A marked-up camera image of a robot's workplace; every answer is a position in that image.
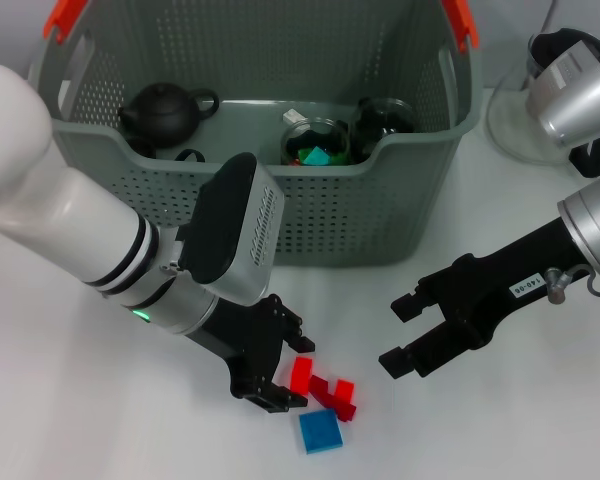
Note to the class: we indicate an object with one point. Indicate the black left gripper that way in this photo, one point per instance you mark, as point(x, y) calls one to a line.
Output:
point(250, 340)

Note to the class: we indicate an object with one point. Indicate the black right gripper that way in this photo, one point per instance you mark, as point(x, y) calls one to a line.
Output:
point(495, 285)

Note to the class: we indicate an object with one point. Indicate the dark red toy brick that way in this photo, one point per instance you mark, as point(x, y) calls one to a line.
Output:
point(345, 397)
point(320, 389)

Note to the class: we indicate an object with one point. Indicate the blue toy brick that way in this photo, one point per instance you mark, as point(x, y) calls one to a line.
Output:
point(321, 431)

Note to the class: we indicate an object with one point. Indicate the green toy brick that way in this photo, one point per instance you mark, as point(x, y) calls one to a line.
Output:
point(295, 150)
point(339, 159)

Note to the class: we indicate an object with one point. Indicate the teal toy brick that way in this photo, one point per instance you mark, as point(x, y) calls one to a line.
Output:
point(316, 156)

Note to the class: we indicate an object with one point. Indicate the white toy brick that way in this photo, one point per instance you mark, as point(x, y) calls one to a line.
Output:
point(292, 116)

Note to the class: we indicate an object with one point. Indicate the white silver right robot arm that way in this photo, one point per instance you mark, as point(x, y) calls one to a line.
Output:
point(597, 225)

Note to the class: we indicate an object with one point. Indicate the grey perforated storage basket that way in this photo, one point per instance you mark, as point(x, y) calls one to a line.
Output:
point(355, 220)

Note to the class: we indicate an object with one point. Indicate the small black clay teacup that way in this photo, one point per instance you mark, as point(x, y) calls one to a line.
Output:
point(141, 147)

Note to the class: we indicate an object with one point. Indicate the glass teapot with black lid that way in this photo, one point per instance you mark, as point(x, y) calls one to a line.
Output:
point(510, 125)

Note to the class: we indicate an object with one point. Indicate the black clay teapot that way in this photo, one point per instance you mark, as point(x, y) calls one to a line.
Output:
point(162, 112)

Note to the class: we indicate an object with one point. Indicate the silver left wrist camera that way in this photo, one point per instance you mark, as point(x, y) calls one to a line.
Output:
point(240, 235)

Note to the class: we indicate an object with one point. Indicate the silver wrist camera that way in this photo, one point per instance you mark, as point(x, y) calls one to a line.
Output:
point(580, 100)
point(240, 235)

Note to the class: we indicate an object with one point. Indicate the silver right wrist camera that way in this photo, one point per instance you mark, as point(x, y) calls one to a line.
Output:
point(580, 100)

